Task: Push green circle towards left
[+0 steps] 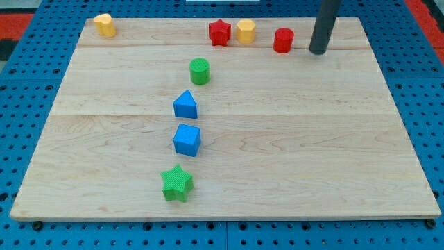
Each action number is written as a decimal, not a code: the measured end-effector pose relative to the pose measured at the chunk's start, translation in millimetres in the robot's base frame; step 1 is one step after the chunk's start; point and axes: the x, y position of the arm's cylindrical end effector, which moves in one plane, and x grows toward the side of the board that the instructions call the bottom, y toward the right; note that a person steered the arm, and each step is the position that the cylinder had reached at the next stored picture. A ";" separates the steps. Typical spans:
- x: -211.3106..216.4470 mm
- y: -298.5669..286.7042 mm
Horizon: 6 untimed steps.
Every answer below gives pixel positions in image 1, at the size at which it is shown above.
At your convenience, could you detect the yellow heart block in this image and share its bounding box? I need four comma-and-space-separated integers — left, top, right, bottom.
93, 13, 116, 37

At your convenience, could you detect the green cylinder block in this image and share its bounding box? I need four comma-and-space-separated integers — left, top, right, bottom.
189, 58, 210, 85

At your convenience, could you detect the blue cube block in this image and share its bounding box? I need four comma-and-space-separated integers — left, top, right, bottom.
173, 124, 201, 157

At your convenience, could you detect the red cylinder block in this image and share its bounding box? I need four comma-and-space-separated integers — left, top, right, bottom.
273, 27, 294, 53

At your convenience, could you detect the green star block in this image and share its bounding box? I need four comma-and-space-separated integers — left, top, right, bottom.
160, 165, 194, 203

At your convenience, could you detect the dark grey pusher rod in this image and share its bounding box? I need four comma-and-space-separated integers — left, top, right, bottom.
309, 0, 342, 55

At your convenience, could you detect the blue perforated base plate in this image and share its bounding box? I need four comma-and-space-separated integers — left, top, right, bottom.
1, 0, 443, 249

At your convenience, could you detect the light wooden board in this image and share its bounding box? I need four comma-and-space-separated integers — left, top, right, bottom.
10, 18, 441, 222

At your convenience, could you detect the yellow hexagon block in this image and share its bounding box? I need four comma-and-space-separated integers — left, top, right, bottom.
237, 19, 256, 44

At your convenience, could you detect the red star block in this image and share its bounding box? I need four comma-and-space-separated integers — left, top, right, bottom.
209, 19, 231, 47

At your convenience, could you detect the blue triangle block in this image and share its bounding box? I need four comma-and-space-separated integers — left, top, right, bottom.
173, 90, 198, 119

